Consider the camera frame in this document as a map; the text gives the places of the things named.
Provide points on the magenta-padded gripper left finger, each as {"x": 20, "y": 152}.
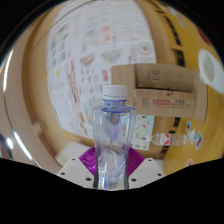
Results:
{"x": 76, "y": 170}

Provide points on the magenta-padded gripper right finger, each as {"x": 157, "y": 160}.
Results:
{"x": 146, "y": 170}

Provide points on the clear white-capped water bottle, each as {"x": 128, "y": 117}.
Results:
{"x": 115, "y": 140}

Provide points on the small red-labelled water bottle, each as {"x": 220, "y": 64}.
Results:
{"x": 166, "y": 139}

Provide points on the small colourful sticker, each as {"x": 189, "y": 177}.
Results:
{"x": 189, "y": 162}
{"x": 192, "y": 135}
{"x": 198, "y": 140}
{"x": 188, "y": 126}

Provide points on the brown cardboard box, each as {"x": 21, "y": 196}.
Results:
{"x": 160, "y": 80}

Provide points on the flat round red coaster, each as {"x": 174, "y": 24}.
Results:
{"x": 203, "y": 36}

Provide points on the large printed wall poster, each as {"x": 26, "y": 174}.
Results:
{"x": 86, "y": 50}

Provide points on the wooden slotted wall ledge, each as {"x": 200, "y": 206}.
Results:
{"x": 166, "y": 33}

